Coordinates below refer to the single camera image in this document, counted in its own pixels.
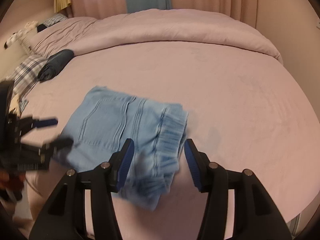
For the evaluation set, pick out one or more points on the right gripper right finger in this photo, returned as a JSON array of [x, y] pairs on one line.
[[256, 216]]

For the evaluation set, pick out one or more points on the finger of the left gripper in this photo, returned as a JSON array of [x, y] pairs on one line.
[[53, 147], [41, 123]]

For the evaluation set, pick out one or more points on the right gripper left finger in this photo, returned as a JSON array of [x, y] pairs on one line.
[[63, 215]]

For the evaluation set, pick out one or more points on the light blue denim pants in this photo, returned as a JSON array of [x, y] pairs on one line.
[[102, 123]]

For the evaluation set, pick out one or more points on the person's left hand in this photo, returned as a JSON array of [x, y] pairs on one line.
[[12, 186]]

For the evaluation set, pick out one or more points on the plaid pillow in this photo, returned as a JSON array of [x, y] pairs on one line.
[[25, 75]]

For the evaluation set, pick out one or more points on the dark folded jeans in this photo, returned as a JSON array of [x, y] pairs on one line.
[[55, 64]]

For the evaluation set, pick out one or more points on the plush toy dog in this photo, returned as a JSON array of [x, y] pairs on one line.
[[15, 36]]

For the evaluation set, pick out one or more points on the checkered blue pillow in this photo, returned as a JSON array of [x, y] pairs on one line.
[[51, 21]]

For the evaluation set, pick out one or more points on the pink bed sheet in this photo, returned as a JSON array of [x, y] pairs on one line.
[[245, 109]]

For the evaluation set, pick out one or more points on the pink duvet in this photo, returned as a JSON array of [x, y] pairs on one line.
[[85, 35]]

